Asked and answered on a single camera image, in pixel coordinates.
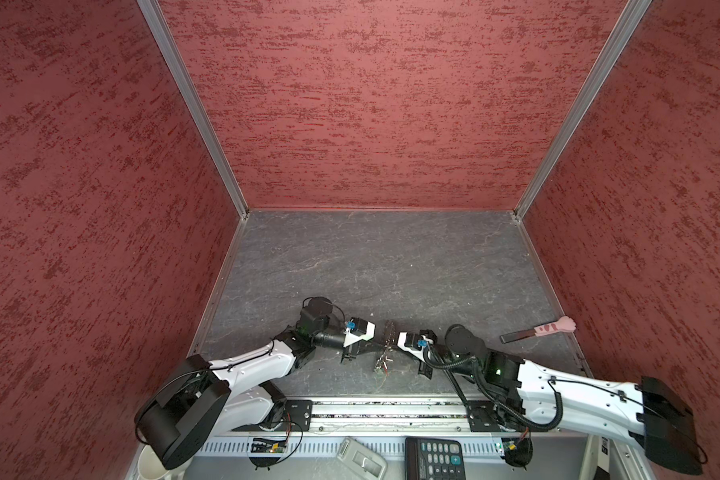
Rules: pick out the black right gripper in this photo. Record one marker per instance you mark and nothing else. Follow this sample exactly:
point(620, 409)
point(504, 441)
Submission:
point(425, 370)

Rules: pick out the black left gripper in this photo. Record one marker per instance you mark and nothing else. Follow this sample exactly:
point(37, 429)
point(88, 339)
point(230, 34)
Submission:
point(350, 353)

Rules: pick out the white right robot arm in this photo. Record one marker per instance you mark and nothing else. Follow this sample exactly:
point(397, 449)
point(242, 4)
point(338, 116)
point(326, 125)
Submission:
point(519, 395)

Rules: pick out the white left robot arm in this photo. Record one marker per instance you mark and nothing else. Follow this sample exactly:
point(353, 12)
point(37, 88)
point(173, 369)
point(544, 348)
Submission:
point(202, 399)

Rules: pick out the grey plastic device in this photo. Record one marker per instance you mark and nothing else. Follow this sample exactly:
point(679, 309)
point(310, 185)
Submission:
point(360, 460)

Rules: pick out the black desk calculator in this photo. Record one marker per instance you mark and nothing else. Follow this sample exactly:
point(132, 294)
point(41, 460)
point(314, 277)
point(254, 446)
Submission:
point(433, 459)

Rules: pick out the white paper cup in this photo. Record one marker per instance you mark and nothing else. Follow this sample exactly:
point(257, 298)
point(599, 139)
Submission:
point(149, 467)

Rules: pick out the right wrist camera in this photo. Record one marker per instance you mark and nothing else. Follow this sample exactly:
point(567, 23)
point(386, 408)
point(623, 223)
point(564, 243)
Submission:
point(414, 344)

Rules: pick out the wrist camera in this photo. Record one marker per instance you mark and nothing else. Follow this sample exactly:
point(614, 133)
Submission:
point(414, 344)
point(358, 330)

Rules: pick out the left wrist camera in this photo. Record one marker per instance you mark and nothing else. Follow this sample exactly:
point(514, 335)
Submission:
point(358, 330)

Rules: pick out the aluminium mounting rail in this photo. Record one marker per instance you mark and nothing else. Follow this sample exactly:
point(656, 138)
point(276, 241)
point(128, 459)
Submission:
point(390, 414)

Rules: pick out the pink handled knife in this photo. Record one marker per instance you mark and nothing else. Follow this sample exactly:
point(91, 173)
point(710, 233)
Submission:
point(564, 324)

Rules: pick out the aluminium corner post right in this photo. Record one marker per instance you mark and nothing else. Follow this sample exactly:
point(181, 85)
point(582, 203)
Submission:
point(624, 28)

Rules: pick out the aluminium corner post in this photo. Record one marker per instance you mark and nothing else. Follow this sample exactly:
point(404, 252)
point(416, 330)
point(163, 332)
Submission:
point(624, 28)
point(160, 31)

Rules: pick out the aluminium corner post left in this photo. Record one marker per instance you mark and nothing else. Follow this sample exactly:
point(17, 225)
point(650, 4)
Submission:
point(160, 31)

